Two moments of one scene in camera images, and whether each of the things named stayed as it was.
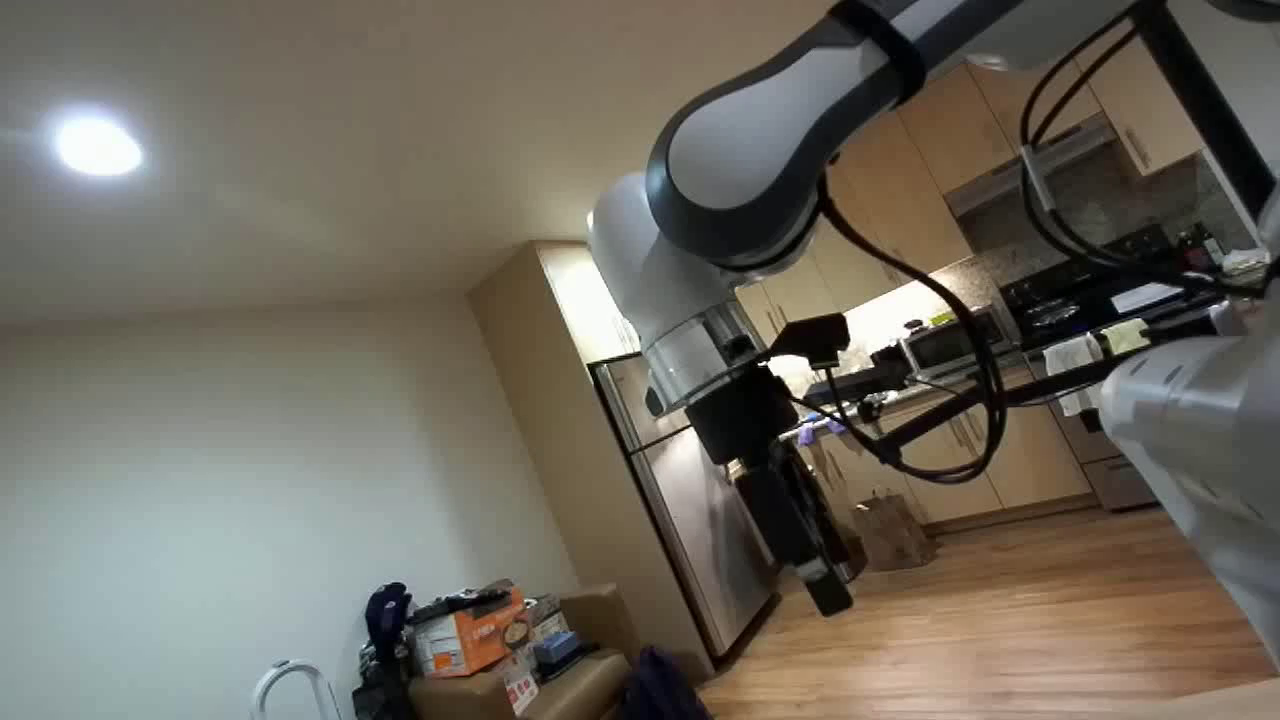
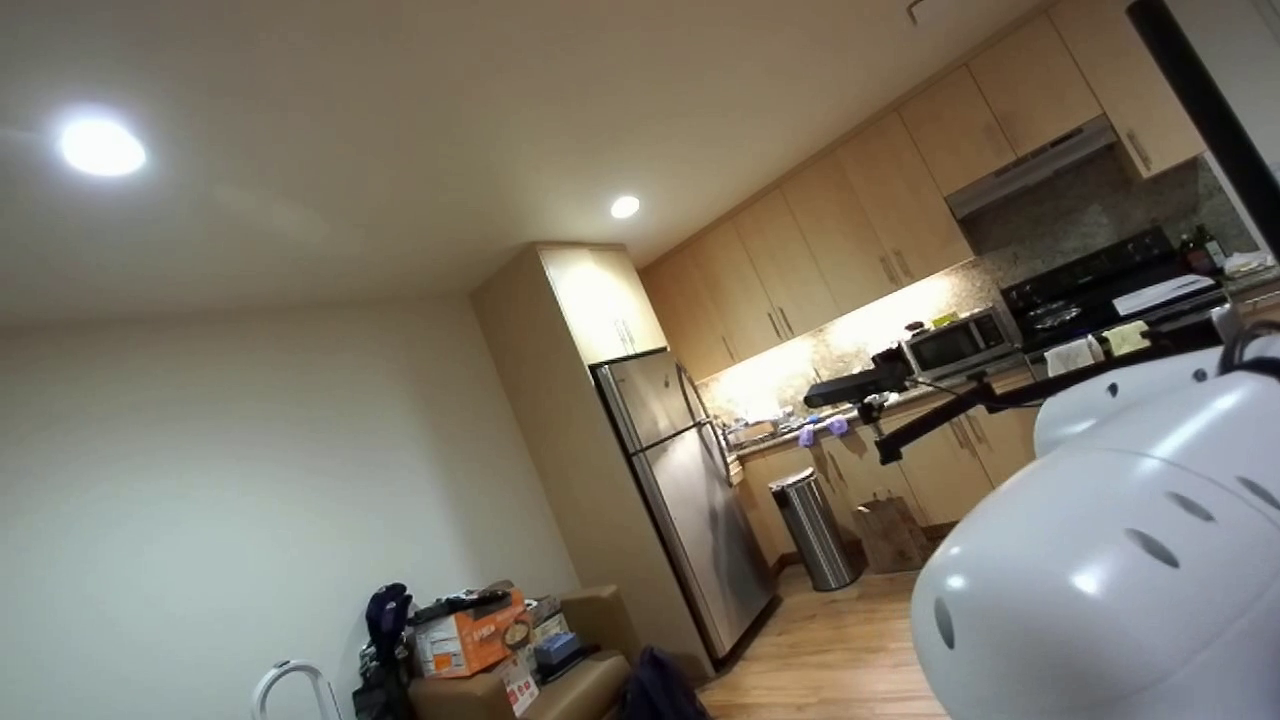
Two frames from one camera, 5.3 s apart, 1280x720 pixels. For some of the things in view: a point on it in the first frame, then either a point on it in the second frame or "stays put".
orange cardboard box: (479, 637) stays put
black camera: (814, 339) -> (884, 373)
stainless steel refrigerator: (697, 504) stays put
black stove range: (1131, 295) stays put
